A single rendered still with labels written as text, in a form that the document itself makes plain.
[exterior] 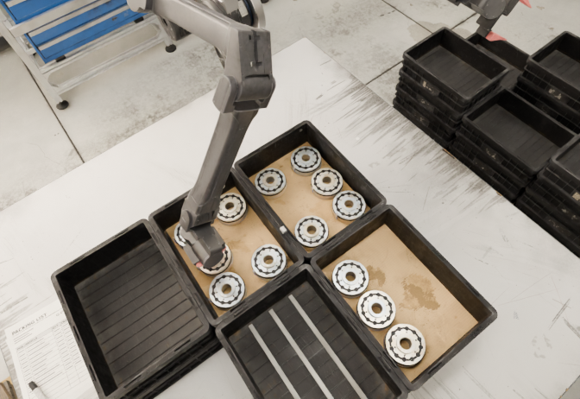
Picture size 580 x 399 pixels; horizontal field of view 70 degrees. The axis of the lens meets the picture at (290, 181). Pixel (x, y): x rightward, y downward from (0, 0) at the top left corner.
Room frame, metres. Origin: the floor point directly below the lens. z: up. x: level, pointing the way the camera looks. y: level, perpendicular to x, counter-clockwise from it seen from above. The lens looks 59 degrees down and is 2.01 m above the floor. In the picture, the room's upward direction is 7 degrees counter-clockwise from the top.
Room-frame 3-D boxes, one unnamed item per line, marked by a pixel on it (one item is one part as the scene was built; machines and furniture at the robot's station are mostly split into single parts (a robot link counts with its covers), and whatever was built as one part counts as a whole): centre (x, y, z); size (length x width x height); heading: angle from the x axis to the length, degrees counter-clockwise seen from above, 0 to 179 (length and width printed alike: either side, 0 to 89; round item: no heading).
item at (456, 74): (1.42, -0.84, 0.37); 0.40 x 0.30 x 0.45; 31
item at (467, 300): (0.30, -0.25, 0.87); 0.40 x 0.30 x 0.11; 30
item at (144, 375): (0.35, 0.47, 0.92); 0.40 x 0.30 x 0.02; 30
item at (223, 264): (0.47, 0.25, 0.86); 0.10 x 0.10 x 0.01
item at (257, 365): (0.15, 0.01, 0.87); 0.40 x 0.30 x 0.11; 30
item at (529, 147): (1.08, -1.05, 0.31); 0.40 x 0.30 x 0.34; 32
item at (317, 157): (0.78, -0.06, 0.86); 0.10 x 0.10 x 0.01
